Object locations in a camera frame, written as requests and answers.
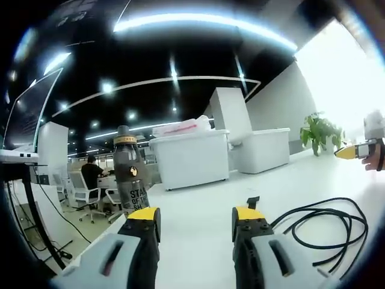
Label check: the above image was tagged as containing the black data cable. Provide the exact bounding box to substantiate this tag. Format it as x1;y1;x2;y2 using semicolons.
269;197;369;275

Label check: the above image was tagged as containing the white office chair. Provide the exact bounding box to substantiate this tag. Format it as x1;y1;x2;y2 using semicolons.
68;172;106;224
103;188;125;224

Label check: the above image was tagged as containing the white desktop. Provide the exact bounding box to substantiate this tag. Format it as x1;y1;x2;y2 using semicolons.
61;143;380;289

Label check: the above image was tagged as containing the computer monitor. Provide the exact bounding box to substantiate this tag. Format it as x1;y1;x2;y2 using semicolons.
2;67;64;151

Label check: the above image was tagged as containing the large white storage bin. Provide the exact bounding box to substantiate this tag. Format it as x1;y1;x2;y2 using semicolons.
149;129;230;191

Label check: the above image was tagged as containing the dark drink bottle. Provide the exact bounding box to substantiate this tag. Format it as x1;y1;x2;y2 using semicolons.
112;125;152;213

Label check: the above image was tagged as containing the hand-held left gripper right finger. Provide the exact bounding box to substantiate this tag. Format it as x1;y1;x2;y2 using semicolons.
231;206;342;289

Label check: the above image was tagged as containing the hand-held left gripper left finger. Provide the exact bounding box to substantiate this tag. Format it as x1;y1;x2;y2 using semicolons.
51;207;162;289

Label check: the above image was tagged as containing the black monitor stand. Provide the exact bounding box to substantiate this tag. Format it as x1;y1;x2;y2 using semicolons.
0;149;67;272

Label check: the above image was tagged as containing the green potted plant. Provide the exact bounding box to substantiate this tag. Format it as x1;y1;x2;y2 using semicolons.
299;111;345;157

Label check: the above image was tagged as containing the small white storage bin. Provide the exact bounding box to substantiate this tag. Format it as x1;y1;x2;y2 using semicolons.
228;127;291;175

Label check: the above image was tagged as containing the white square pillar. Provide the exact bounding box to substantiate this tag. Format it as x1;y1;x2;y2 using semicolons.
208;87;253;172

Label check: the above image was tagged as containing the white plastic bag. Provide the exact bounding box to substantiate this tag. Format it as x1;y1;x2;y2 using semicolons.
152;114;216;136

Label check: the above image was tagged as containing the person's right hand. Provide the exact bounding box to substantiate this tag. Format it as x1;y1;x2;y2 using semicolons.
362;138;385;172

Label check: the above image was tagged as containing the black floor cable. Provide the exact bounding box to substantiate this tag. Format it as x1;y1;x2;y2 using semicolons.
29;171;93;259

